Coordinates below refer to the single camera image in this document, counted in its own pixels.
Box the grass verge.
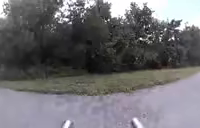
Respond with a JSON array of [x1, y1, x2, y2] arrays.
[[0, 65, 200, 97]]

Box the wood of dense trees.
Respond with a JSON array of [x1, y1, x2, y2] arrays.
[[0, 0, 200, 81]]

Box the grey asphalt road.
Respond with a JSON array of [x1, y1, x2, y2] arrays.
[[0, 66, 200, 128]]

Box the robot's own part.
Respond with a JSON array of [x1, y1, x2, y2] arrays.
[[61, 119, 73, 128], [131, 117, 144, 128]]

